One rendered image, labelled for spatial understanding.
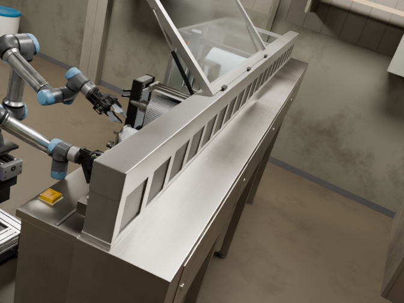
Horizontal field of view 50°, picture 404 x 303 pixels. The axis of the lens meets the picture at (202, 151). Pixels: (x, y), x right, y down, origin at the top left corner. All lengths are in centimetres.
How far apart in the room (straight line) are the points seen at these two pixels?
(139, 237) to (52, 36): 578
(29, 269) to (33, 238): 18
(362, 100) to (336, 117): 32
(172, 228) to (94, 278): 23
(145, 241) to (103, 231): 12
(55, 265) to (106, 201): 113
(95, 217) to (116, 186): 11
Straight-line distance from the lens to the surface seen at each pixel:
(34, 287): 227
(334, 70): 486
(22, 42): 248
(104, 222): 103
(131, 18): 583
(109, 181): 97
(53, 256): 207
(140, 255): 107
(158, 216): 120
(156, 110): 208
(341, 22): 483
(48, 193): 213
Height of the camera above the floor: 213
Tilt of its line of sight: 25 degrees down
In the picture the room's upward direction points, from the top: 16 degrees clockwise
